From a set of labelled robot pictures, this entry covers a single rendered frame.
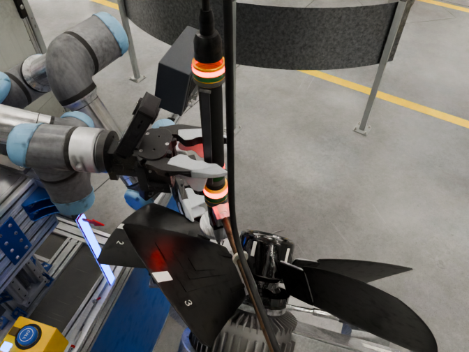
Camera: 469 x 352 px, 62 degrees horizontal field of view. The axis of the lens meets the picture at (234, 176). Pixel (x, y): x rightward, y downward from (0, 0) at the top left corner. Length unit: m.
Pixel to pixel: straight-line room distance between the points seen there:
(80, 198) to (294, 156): 2.14
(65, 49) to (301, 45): 1.73
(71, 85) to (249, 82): 2.55
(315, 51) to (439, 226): 1.29
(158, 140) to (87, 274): 1.50
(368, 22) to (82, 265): 2.07
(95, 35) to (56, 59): 0.11
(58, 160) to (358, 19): 2.10
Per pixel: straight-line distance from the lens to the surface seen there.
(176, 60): 1.34
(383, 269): 1.00
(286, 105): 3.20
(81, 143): 0.66
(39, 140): 0.69
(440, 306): 2.36
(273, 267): 0.81
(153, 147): 0.62
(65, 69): 1.00
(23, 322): 1.04
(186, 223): 0.93
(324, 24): 2.46
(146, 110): 0.57
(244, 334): 0.80
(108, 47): 1.05
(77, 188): 0.75
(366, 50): 2.66
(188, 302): 0.58
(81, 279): 2.08
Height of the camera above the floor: 1.94
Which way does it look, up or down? 48 degrees down
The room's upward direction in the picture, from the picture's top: straight up
